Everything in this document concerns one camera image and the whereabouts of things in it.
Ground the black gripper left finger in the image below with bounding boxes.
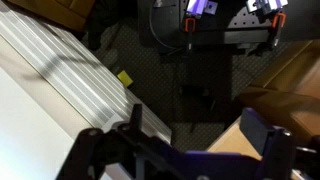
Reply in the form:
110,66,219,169
115,104,174,157

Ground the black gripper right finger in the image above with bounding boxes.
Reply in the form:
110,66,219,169
240,107,294,159

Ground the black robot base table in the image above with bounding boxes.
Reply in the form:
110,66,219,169
137,0,320,54

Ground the brown cardboard box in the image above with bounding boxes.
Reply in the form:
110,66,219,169
237,40,320,146

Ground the yellow sticky note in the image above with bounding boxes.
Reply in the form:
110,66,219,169
117,70,133,87

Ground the white window sill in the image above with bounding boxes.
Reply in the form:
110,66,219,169
0,38,89,180

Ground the right orange clamp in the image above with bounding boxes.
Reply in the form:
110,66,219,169
271,13,286,47

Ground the orange clamp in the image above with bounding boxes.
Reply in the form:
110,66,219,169
185,18,195,51
271,13,286,47

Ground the left orange clamp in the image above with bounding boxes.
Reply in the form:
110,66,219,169
185,18,195,51

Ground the white wall radiator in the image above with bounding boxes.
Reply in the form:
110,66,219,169
0,3,173,145

